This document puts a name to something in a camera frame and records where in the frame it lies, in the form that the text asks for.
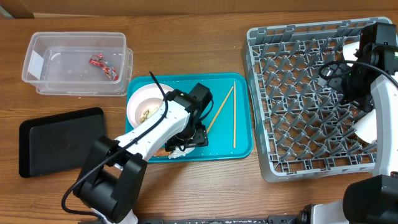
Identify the white tissue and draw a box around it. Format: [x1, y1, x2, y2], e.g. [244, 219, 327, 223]
[169, 147, 195, 159]

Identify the white cup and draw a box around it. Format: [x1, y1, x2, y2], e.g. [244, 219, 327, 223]
[354, 109, 377, 144]

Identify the red snack wrapper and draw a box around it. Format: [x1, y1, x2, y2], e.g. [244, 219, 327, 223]
[89, 54, 119, 81]

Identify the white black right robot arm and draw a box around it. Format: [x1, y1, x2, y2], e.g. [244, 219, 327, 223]
[294, 41, 397, 223]

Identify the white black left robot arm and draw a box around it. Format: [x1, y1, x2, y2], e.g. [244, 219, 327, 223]
[72, 84, 213, 223]

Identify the grey dishwasher rack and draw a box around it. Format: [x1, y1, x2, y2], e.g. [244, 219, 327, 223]
[242, 17, 388, 182]

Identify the left wooden chopstick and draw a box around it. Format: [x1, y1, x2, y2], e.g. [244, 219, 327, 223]
[206, 86, 234, 133]

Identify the orange carrot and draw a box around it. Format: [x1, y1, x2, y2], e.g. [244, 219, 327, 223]
[154, 148, 171, 157]

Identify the teal serving tray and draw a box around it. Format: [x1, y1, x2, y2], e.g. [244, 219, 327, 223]
[124, 72, 254, 164]

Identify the pink bowl with rice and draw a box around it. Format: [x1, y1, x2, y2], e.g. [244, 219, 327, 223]
[133, 98, 163, 128]

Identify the pink plate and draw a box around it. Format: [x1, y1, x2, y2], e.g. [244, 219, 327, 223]
[126, 83, 164, 128]

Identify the clear plastic bin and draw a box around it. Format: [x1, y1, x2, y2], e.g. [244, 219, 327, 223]
[22, 32, 133, 96]

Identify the black plastic tray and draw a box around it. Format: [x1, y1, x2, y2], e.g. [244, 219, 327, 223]
[19, 107, 106, 178]

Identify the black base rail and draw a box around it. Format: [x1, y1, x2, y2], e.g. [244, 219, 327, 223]
[138, 215, 297, 224]

